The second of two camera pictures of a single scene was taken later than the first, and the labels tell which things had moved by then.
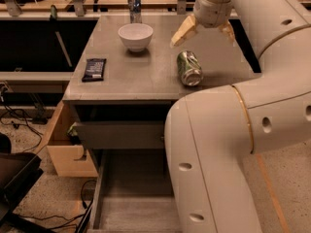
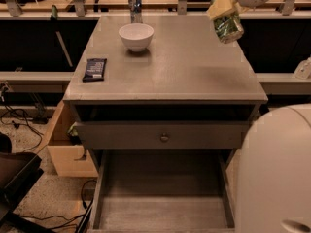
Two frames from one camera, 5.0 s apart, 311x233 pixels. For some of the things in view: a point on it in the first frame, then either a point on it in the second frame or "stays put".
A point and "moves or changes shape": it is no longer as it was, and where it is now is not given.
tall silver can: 134,7 stays put
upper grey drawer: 121,134 stays put
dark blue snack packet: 94,70 stays put
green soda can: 190,70 moves or changes shape
